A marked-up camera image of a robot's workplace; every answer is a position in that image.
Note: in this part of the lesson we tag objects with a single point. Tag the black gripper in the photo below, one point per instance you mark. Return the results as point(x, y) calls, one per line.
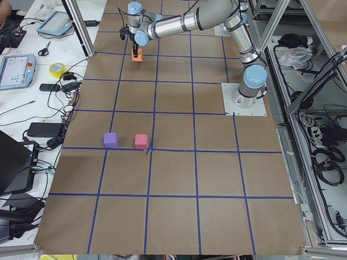
point(134, 45)

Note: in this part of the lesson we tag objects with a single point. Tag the orange foam cube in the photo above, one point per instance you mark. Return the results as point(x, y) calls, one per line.
point(137, 56)

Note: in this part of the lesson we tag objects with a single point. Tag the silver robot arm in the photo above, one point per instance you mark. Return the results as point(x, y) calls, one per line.
point(225, 18)

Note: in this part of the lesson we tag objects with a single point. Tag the far teach pendant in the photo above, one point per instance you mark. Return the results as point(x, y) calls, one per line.
point(56, 25)

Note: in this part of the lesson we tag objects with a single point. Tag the teach pendant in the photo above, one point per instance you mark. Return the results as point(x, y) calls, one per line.
point(56, 25)
point(17, 71)

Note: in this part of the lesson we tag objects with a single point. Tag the yellow tape roll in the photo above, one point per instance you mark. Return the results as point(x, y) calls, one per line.
point(57, 69)

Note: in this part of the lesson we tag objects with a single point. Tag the red foam cube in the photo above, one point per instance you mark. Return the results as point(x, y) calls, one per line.
point(141, 141)

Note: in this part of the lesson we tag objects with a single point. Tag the purple foam cube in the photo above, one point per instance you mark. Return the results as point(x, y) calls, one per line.
point(111, 140)

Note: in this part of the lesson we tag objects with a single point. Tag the black mobile phone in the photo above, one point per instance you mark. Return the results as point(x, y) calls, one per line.
point(49, 87)

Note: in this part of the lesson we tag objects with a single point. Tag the near teach pendant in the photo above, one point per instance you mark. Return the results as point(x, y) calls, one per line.
point(17, 71)

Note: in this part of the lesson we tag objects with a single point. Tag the black power adapter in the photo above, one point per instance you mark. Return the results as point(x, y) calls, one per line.
point(44, 129)

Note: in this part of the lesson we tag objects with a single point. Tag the black laptop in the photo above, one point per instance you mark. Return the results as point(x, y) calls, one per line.
point(18, 160)

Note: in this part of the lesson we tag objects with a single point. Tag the white crumpled cloth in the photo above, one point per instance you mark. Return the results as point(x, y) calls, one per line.
point(297, 58)

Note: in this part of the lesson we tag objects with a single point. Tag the aluminium frame post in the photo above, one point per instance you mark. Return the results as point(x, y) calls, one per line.
point(74, 13)

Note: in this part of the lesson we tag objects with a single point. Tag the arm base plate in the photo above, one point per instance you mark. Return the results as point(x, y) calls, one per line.
point(221, 31)
point(237, 105)

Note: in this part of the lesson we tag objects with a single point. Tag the black handled scissors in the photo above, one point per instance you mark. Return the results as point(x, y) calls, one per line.
point(44, 51)

